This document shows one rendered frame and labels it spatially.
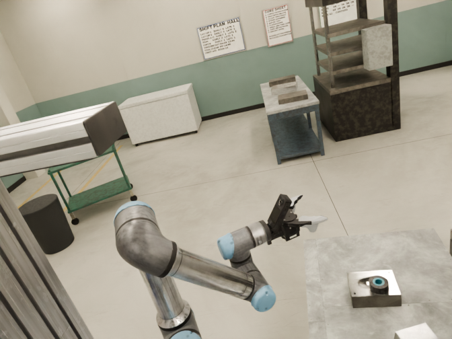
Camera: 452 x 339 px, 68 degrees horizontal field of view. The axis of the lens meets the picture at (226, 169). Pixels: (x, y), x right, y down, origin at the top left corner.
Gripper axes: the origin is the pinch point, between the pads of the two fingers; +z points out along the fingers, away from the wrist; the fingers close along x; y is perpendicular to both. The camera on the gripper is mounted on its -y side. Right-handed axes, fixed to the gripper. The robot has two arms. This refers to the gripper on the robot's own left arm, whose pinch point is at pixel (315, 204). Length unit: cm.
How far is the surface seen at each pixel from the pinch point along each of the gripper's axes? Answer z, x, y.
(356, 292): 18, 0, 59
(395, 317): 26, 14, 64
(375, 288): 24, 4, 55
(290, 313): 13, -65, 156
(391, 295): 29, 8, 58
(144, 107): -10, -614, 151
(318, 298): 5, -11, 68
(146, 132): -22, -612, 206
